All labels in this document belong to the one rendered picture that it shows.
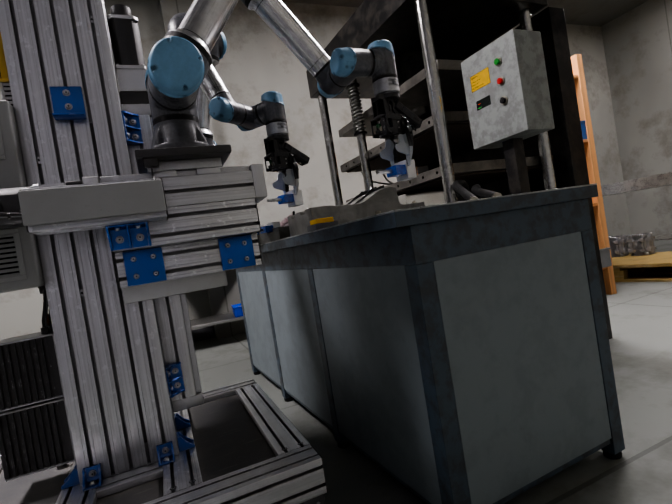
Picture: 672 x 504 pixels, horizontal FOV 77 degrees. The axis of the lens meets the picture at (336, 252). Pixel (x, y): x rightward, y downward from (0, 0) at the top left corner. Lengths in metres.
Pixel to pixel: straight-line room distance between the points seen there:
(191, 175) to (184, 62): 0.26
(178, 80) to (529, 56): 1.40
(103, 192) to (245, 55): 4.25
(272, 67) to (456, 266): 4.36
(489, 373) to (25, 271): 1.17
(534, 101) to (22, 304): 4.23
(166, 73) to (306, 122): 4.05
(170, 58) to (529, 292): 1.03
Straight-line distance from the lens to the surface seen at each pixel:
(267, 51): 5.24
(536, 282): 1.24
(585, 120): 4.00
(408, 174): 1.27
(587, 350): 1.41
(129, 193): 1.01
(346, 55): 1.27
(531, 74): 1.99
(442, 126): 2.07
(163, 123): 1.20
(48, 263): 1.33
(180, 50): 1.09
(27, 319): 4.65
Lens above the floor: 0.75
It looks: 1 degrees down
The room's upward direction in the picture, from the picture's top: 9 degrees counter-clockwise
